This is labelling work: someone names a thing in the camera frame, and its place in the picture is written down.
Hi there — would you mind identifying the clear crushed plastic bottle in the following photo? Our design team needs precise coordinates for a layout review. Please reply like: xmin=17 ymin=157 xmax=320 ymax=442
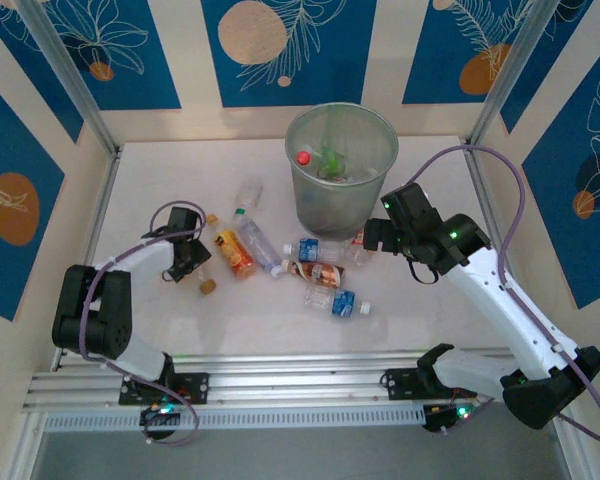
xmin=342 ymin=242 xmax=376 ymax=267

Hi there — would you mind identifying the orange drink bottle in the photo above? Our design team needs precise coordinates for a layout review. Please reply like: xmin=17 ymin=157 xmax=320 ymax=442
xmin=207 ymin=213 xmax=258 ymax=280

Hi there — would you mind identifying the large clear plastic bottle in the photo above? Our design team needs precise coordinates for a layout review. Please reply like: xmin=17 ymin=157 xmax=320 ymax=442
xmin=232 ymin=207 xmax=284 ymax=275

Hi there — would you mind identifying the blue label water bottle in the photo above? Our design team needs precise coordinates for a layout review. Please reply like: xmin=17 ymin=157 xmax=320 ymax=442
xmin=282 ymin=237 xmax=349 ymax=265
xmin=303 ymin=283 xmax=374 ymax=320

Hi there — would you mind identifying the brown coffee drink bottle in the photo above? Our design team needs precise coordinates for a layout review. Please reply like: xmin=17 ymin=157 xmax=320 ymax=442
xmin=269 ymin=258 xmax=347 ymax=290

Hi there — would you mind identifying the small clear plastic bottle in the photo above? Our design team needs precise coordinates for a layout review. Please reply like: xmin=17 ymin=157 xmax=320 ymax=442
xmin=236 ymin=175 xmax=265 ymax=210

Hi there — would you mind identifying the green label plastic bottle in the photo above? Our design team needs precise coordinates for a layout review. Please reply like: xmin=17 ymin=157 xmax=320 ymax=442
xmin=317 ymin=142 xmax=349 ymax=179

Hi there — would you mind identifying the clear bottle with red cap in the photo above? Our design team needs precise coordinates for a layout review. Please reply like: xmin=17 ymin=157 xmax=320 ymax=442
xmin=295 ymin=144 xmax=326 ymax=174

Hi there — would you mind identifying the grey mesh waste bin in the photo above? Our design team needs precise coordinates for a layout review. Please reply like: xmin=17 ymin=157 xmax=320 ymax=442
xmin=284 ymin=102 xmax=400 ymax=241

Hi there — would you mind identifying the wide aluminium cross beam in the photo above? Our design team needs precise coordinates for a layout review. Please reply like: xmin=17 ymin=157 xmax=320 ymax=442
xmin=22 ymin=370 xmax=511 ymax=412

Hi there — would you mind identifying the aluminium side rail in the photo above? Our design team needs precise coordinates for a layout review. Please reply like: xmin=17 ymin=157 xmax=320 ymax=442
xmin=52 ymin=152 xmax=124 ymax=371
xmin=460 ymin=138 xmax=544 ymax=359

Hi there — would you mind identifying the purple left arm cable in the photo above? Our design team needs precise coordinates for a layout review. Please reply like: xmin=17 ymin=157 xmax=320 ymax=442
xmin=77 ymin=200 xmax=206 ymax=448

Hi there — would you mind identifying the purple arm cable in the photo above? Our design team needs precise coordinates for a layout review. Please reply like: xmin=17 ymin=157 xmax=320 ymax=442
xmin=410 ymin=144 xmax=600 ymax=445
xmin=77 ymin=200 xmax=206 ymax=448

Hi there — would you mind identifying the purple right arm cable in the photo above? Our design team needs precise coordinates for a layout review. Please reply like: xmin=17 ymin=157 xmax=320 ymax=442
xmin=410 ymin=144 xmax=600 ymax=445

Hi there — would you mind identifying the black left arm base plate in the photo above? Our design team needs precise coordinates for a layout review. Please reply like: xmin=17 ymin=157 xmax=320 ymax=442
xmin=118 ymin=372 xmax=211 ymax=407

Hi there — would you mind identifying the narrow aluminium cross rail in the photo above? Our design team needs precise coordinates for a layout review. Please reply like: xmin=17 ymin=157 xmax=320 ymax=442
xmin=53 ymin=349 xmax=512 ymax=374

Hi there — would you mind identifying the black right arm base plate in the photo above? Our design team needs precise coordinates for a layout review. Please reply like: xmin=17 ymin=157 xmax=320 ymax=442
xmin=381 ymin=367 xmax=431 ymax=401

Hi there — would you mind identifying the aluminium frame post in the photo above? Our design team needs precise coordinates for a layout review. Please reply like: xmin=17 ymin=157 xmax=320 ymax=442
xmin=549 ymin=419 xmax=595 ymax=480
xmin=468 ymin=0 xmax=579 ymax=151
xmin=0 ymin=409 xmax=49 ymax=480
xmin=15 ymin=0 xmax=121 ymax=157

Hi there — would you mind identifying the grey slotted cable duct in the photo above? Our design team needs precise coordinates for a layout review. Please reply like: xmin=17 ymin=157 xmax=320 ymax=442
xmin=43 ymin=409 xmax=427 ymax=434

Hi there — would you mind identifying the aluminium lower frame post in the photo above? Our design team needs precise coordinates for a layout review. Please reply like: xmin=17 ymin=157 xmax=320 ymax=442
xmin=549 ymin=419 xmax=595 ymax=480
xmin=0 ymin=409 xmax=49 ymax=480

